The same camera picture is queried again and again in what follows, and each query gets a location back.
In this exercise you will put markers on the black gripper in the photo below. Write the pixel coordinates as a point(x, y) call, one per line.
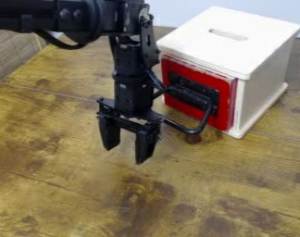
point(127, 111)

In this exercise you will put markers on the red drawer with black handle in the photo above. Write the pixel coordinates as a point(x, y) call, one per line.
point(197, 95)

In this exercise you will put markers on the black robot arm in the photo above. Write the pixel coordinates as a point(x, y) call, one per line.
point(72, 23)

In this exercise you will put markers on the white wooden drawer cabinet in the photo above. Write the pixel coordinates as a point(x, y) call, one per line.
point(233, 53)

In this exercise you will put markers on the wooden panel at left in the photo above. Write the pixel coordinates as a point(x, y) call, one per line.
point(18, 47)

